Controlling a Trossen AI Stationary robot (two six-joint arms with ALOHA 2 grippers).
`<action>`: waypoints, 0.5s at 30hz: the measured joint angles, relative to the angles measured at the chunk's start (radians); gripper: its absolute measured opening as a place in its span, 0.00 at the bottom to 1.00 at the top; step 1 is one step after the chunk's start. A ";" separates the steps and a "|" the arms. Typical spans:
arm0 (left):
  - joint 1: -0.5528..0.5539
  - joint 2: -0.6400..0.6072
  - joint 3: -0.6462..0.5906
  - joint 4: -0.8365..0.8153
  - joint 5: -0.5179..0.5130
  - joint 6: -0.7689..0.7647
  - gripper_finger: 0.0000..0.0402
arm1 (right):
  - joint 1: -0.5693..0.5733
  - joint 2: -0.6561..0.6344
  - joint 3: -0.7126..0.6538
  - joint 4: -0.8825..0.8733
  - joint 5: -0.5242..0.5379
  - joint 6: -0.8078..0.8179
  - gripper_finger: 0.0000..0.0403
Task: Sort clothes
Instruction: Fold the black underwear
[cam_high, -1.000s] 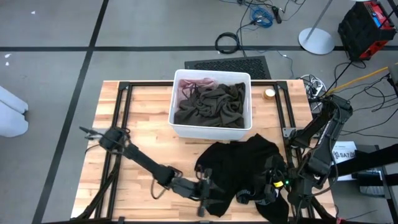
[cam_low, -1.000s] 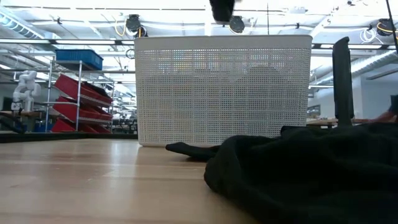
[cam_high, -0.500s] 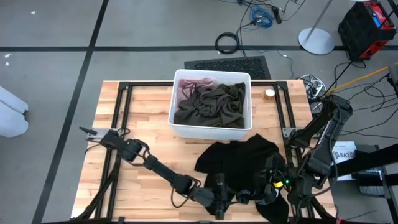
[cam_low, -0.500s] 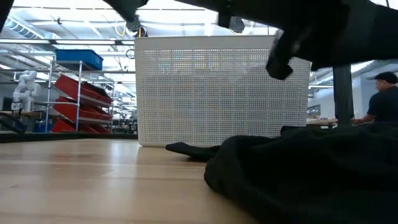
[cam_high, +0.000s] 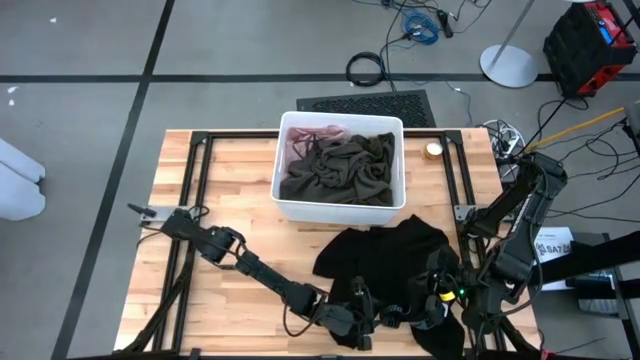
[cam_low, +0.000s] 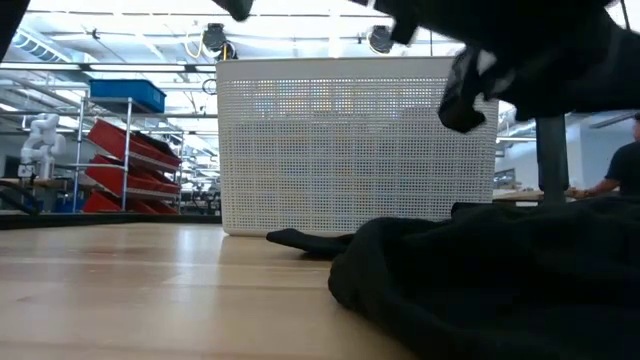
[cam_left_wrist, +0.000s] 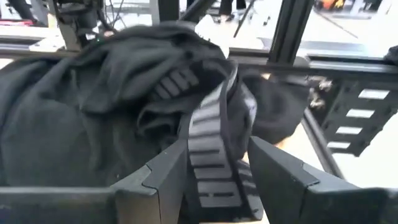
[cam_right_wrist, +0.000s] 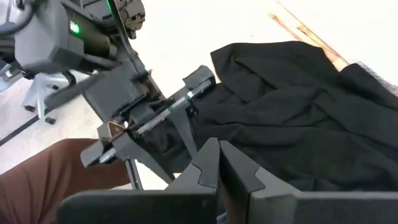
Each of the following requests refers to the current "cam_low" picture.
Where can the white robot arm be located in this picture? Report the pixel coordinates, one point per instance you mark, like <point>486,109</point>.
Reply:
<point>42,145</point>

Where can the wooden background table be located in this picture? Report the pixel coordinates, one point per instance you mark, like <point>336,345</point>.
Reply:
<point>520,195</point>

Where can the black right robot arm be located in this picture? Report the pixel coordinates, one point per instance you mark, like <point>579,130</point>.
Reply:
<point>590,75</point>

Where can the white perforated plastic basket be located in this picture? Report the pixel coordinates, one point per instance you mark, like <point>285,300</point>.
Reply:
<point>350,150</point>

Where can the metal shelf rack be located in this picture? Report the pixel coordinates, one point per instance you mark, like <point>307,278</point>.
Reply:
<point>127,150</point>

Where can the person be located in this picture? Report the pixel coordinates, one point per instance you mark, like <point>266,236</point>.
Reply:
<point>625,170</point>

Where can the dark upright post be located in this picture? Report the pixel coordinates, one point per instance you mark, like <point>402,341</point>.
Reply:
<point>551,160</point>

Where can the black metal table frame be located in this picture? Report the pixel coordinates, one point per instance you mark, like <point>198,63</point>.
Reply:
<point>100,220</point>

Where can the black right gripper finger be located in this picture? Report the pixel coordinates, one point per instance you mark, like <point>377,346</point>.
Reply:
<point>234,9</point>

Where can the black briefs with printed waistband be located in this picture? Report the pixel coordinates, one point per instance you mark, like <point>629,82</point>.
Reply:
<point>462,100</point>

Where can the black round ceiling fixture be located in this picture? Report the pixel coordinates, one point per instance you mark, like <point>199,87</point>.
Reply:
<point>214,36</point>
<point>380,40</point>

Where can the red shelf bin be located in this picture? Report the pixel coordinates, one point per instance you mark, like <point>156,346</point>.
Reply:
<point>100,204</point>
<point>115,140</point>
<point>107,175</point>

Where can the large black garment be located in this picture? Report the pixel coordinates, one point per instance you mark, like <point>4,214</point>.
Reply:
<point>500,280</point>

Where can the blue plastic bin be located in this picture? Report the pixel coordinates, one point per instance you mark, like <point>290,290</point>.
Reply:
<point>125,92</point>

